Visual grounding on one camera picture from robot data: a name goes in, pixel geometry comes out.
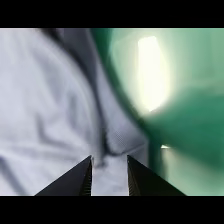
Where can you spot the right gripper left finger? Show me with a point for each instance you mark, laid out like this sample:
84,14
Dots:
71,180

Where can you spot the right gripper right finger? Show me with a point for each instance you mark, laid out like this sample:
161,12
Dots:
148,181

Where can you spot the light blue shirt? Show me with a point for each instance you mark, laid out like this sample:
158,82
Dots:
50,110

